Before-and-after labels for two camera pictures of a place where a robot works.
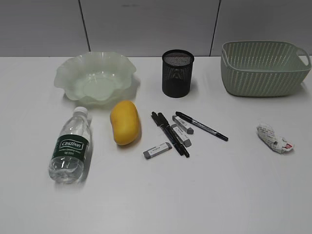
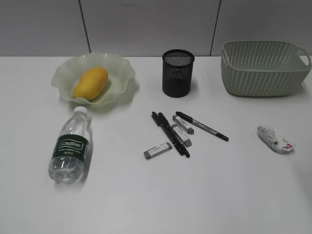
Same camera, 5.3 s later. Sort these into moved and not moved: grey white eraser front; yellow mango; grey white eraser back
Moved: yellow mango
Not moved: grey white eraser back; grey white eraser front
